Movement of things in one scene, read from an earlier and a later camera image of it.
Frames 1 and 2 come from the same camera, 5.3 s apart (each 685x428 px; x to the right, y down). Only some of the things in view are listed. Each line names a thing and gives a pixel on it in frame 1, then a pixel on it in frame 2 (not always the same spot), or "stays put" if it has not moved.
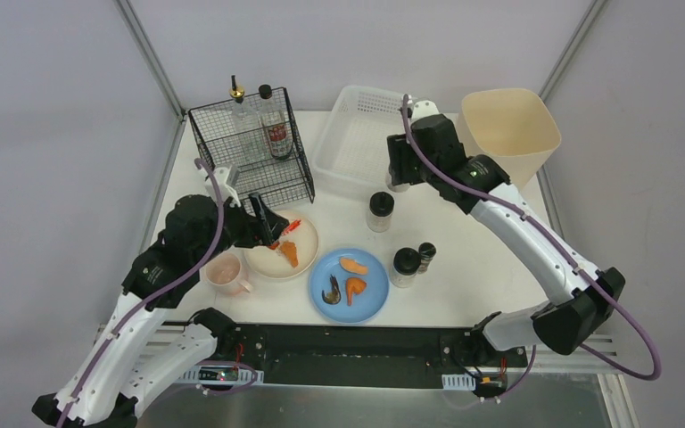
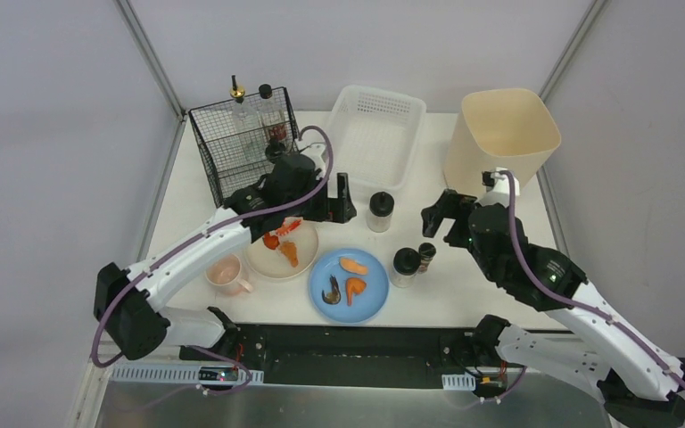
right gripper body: [400, 163] -> [454, 214]
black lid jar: [381, 209] stays put
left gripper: [258, 218] -> [325, 199]
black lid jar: [406, 263] stays put
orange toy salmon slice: [350, 265] stays put
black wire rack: [254, 138] stays put
